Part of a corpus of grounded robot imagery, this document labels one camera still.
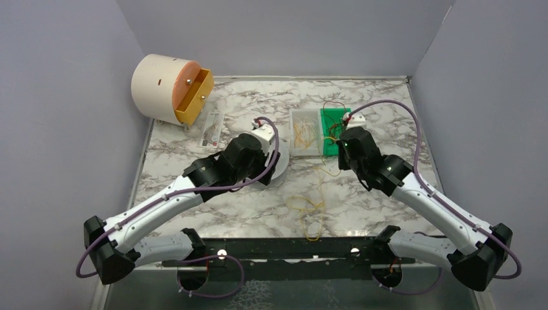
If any packaged ruler set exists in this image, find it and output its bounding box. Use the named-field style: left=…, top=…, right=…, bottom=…
left=199, top=112, right=225, bottom=148

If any orange drawer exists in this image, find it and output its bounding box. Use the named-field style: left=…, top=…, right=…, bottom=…
left=174, top=68, right=215, bottom=126

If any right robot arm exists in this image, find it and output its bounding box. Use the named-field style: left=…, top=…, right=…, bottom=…
left=337, top=127, right=513, bottom=291

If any green plastic bin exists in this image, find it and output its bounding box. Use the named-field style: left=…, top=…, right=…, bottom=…
left=320, top=108, right=351, bottom=156

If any white yellow cable bundle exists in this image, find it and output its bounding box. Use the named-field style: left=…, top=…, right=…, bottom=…
left=293, top=119, right=320, bottom=149

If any clear plastic bin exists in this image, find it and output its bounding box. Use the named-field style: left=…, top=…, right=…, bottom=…
left=289, top=108, right=323, bottom=157

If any white cylinder drawer container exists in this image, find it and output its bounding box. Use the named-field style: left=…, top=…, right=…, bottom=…
left=131, top=54, right=202, bottom=124

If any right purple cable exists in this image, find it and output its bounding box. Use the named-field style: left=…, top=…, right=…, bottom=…
left=348, top=99, right=523, bottom=281

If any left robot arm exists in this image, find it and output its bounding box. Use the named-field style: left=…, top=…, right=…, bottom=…
left=84, top=129, right=280, bottom=284

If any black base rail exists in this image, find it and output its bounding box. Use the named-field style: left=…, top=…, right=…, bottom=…
left=118, top=229, right=433, bottom=284

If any white perforated cable spool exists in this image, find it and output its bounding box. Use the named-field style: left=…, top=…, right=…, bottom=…
left=242, top=141, right=290, bottom=190

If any black cable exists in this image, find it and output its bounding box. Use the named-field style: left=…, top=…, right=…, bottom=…
left=326, top=121, right=348, bottom=140

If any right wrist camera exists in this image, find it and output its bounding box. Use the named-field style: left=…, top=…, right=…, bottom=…
left=342, top=112, right=366, bottom=130

